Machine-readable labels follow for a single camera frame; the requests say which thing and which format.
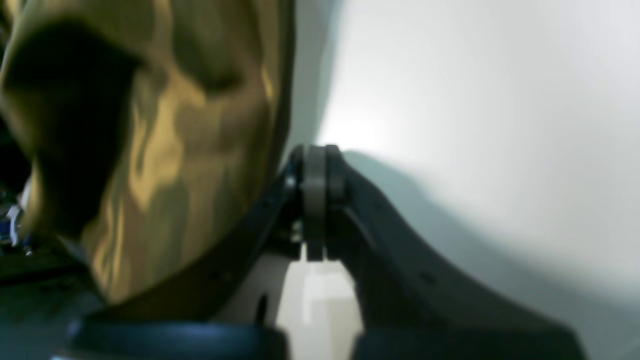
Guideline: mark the camouflage t-shirt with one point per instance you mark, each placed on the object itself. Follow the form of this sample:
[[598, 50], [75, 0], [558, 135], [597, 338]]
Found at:
[[151, 125]]

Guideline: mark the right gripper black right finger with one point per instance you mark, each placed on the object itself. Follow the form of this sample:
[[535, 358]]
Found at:
[[414, 304]]

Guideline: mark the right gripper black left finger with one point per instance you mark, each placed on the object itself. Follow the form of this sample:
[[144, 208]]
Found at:
[[223, 306]]

